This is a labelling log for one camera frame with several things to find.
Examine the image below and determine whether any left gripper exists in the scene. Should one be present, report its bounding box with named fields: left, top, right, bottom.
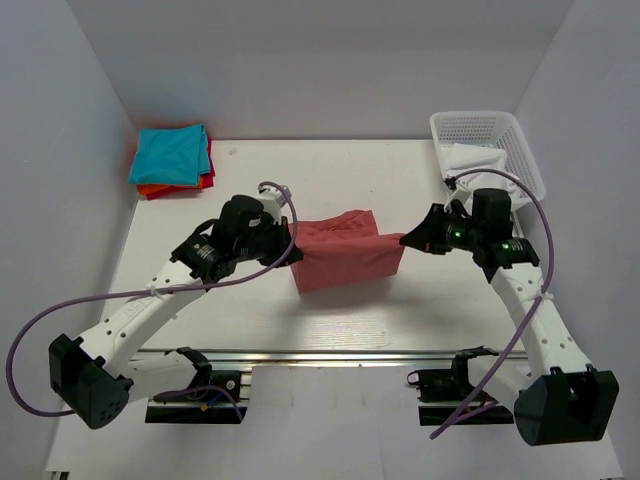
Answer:
left=235, top=214, right=302, bottom=268

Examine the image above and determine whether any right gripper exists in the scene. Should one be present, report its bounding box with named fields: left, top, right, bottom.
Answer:
left=401, top=203, right=483, bottom=255

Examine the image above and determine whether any salmon pink t-shirt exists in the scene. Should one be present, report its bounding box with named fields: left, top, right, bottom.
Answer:
left=291, top=210, right=404, bottom=295

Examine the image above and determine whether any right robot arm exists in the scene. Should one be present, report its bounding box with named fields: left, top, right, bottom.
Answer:
left=399, top=188, right=619, bottom=446

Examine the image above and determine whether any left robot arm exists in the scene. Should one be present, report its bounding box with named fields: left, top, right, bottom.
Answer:
left=49, top=185, right=303, bottom=429

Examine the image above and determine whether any white t-shirt in basket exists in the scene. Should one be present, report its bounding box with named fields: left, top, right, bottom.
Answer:
left=443, top=143, right=520, bottom=202

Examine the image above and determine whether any folded red t-shirt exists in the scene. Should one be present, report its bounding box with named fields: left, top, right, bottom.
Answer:
left=207, top=138, right=216, bottom=179

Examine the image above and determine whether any white plastic basket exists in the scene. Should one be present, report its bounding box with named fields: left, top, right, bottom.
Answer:
left=430, top=111, right=546, bottom=211

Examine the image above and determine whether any folded teal t-shirt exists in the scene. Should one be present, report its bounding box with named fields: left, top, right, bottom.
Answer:
left=129, top=124, right=212, bottom=187

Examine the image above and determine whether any folded orange t-shirt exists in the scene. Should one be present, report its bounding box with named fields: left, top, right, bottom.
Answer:
left=136, top=175, right=215, bottom=200

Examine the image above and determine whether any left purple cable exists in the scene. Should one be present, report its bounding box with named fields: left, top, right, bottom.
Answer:
left=5, top=180, right=299, bottom=418

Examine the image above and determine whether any purple cable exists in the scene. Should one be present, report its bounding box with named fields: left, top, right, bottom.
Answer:
left=5, top=180, right=299, bottom=418
left=429, top=168, right=555, bottom=441

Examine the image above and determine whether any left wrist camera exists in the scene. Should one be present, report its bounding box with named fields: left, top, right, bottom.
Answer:
left=257, top=182, right=291, bottom=224

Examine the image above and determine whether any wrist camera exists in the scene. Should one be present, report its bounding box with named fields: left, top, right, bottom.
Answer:
left=444, top=177, right=472, bottom=213
left=257, top=182, right=291, bottom=224

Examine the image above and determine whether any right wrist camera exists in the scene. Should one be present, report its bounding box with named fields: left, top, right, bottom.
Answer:
left=444, top=177, right=472, bottom=213

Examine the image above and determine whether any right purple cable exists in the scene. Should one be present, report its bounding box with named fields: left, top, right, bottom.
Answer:
left=429, top=168, right=555, bottom=441

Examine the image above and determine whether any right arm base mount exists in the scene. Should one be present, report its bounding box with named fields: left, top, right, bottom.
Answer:
left=406, top=346, right=514, bottom=426

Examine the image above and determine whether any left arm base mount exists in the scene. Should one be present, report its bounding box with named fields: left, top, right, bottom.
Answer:
left=145, top=347, right=250, bottom=425

